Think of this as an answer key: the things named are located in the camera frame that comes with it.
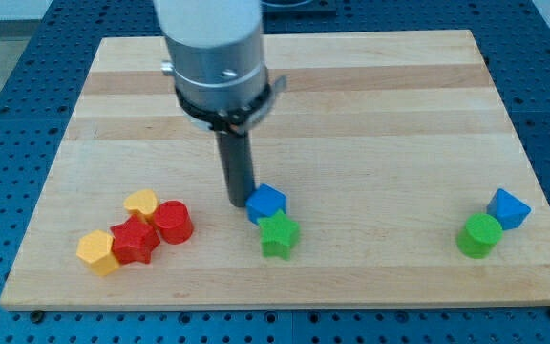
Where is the black clamp ring mount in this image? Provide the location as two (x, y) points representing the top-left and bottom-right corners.
(175, 75), (286, 136)

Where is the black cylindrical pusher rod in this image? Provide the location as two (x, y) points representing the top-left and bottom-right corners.
(216, 133), (255, 207)

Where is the green star block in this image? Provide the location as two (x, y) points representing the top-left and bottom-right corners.
(257, 209), (300, 261)

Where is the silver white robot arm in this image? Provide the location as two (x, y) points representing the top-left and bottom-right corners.
(154, 0), (286, 207)

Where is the blue cube block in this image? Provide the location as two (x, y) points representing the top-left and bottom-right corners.
(245, 183), (286, 225)

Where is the red star block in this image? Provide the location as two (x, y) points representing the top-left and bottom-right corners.
(110, 215), (160, 265)

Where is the red cylinder block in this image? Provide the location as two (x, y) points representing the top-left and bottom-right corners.
(153, 201), (194, 245)

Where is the yellow heart block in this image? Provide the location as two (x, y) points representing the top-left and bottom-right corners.
(123, 189), (159, 223)

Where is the wooden board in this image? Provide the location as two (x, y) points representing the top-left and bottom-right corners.
(0, 30), (550, 311)

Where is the yellow hexagon block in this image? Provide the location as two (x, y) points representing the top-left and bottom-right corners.
(76, 229), (120, 276)

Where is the green cylinder block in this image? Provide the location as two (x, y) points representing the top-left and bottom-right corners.
(455, 213), (503, 259)

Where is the blue triangle block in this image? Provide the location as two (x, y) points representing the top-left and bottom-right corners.
(486, 188), (532, 230)

